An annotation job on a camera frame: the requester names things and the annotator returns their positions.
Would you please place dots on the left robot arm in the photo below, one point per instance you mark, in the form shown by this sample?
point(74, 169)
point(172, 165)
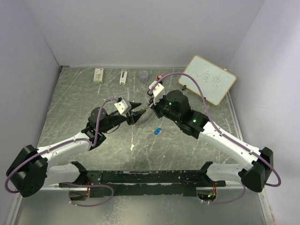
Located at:
point(34, 168)

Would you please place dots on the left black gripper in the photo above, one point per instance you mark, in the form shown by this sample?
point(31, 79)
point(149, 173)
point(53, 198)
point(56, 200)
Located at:
point(131, 119)

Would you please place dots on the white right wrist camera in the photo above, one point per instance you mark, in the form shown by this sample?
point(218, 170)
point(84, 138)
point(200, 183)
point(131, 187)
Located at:
point(157, 92)

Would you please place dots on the aluminium rail frame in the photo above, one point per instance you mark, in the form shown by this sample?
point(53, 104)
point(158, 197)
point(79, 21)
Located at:
point(35, 168)

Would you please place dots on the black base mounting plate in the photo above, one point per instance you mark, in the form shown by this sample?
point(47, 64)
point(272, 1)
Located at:
point(130, 183)

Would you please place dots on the yellow framed whiteboard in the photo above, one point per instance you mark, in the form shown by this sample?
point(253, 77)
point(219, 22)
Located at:
point(214, 81)

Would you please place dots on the white stapler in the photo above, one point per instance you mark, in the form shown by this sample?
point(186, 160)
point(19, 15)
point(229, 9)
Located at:
point(123, 77)

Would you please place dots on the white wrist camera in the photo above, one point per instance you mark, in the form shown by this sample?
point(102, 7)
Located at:
point(157, 92)
point(123, 107)

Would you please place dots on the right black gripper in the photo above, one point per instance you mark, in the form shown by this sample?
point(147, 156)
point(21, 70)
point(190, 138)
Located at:
point(155, 106)

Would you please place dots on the clear cup of paperclips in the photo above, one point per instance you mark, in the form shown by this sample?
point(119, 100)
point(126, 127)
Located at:
point(144, 76)

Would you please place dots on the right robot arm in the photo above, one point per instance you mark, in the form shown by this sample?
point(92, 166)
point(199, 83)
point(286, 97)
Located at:
point(253, 165)

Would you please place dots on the green white staple box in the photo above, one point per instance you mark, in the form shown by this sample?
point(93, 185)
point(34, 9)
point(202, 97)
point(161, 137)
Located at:
point(98, 75)

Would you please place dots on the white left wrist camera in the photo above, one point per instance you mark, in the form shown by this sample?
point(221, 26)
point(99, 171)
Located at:
point(123, 107)

